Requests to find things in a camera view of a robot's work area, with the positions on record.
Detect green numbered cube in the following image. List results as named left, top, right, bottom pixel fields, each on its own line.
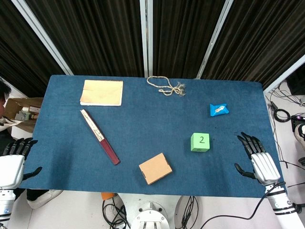
left=190, top=132, right=211, bottom=153

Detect black coiled cable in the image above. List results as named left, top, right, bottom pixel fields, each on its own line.
left=274, top=108, right=292, bottom=123

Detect tan spiral notepad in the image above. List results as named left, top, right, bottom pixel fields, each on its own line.
left=79, top=80, right=124, bottom=107

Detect white sneaker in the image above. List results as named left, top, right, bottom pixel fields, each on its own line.
left=26, top=189, right=64, bottom=210

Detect white shoe with stripes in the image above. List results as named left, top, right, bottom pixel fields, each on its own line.
left=294, top=123, right=305, bottom=151

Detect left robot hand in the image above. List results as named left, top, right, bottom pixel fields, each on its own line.
left=0, top=137, right=43, bottom=189

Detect small brown cardboard box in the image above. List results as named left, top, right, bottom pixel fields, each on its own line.
left=139, top=153, right=173, bottom=186

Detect blue felt table mat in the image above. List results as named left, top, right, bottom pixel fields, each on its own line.
left=18, top=74, right=288, bottom=198

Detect blue snack packet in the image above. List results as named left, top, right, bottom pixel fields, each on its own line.
left=209, top=102, right=230, bottom=117

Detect black device on floor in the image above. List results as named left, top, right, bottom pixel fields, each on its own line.
left=290, top=114, right=305, bottom=132

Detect knotted twine rope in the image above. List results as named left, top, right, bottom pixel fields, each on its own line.
left=146, top=75, right=187, bottom=97

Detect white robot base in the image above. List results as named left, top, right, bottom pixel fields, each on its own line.
left=131, top=201, right=169, bottom=229

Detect open cardboard carton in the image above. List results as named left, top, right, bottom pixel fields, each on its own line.
left=4, top=97, right=44, bottom=133

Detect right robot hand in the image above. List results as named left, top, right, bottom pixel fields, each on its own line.
left=234, top=132, right=282, bottom=186

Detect person in black clothes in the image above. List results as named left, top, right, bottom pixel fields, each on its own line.
left=0, top=77, right=12, bottom=141

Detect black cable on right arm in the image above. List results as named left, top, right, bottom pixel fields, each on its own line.
left=212, top=181, right=286, bottom=221

